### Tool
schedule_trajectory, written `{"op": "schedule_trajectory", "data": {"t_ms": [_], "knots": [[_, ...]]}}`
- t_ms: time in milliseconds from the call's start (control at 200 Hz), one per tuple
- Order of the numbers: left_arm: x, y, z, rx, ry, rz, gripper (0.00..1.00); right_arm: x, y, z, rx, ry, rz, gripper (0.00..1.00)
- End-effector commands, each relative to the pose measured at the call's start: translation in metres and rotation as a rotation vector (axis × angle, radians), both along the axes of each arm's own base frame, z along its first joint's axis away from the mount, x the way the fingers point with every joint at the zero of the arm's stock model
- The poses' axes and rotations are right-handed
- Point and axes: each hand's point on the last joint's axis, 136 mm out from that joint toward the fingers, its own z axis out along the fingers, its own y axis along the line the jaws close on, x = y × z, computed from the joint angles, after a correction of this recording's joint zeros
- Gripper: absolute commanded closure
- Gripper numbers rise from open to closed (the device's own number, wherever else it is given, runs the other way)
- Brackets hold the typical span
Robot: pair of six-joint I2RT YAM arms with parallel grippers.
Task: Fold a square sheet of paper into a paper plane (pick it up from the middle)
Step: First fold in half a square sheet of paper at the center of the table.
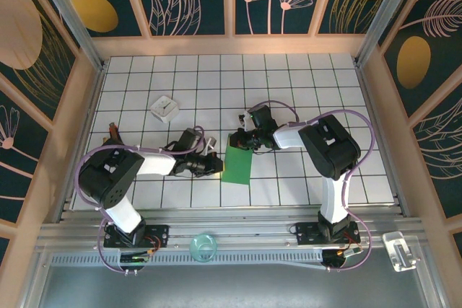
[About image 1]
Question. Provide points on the white square clock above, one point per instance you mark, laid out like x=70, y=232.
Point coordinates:
x=165, y=107

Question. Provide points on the brown red hand tool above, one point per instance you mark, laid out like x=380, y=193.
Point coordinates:
x=113, y=131

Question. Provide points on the green cloth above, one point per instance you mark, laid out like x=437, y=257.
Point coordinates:
x=236, y=167

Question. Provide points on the clear green glass bowl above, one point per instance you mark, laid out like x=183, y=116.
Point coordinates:
x=195, y=250

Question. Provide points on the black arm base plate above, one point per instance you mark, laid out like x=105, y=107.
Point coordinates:
x=162, y=230
x=305, y=236

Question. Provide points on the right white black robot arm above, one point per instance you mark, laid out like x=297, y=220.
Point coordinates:
x=285, y=138

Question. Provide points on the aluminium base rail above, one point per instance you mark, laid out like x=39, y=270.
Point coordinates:
x=234, y=228

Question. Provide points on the aluminium frame post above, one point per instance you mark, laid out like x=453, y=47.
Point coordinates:
x=390, y=8
x=68, y=16

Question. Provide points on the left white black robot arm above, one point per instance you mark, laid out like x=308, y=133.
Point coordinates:
x=155, y=165

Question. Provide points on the clear acrylic holder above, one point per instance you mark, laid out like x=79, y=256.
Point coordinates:
x=398, y=250

